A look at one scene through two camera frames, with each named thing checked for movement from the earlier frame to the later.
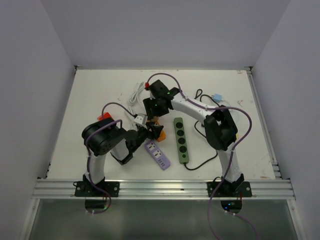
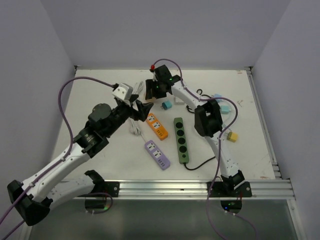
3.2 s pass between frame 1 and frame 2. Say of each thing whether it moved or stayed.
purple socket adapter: stayed
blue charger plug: stayed
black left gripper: moved
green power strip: stayed
